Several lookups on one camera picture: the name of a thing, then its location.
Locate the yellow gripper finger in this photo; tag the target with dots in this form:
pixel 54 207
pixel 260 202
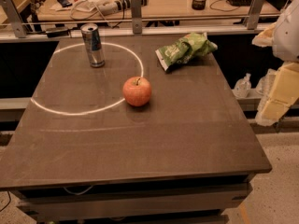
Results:
pixel 280 92
pixel 264 38

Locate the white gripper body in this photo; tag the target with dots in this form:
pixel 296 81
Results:
pixel 288 36

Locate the red apple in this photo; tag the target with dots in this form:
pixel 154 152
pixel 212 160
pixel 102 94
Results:
pixel 136 91

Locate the clear plastic bag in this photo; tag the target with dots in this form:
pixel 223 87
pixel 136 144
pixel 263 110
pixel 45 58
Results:
pixel 242 87

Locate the green jalapeno chip bag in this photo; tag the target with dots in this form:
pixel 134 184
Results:
pixel 184 50

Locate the black mesh pen cup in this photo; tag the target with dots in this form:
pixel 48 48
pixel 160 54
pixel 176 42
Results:
pixel 198 4

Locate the wooden desk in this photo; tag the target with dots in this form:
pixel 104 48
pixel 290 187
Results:
pixel 156 9

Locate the grey power strip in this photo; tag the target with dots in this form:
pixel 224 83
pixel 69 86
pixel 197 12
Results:
pixel 118 6

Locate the silver energy drink can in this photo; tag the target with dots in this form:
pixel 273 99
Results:
pixel 93 44

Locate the right metal bracket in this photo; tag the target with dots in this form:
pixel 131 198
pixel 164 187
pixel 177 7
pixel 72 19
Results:
pixel 252 19

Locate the metal bracket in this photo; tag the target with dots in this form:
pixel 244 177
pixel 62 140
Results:
pixel 136 16
pixel 14 18
pixel 252 19

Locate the middle metal bracket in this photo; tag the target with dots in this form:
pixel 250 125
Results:
pixel 136 16

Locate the left metal bracket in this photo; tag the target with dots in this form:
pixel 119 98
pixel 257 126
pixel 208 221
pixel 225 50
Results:
pixel 14 18

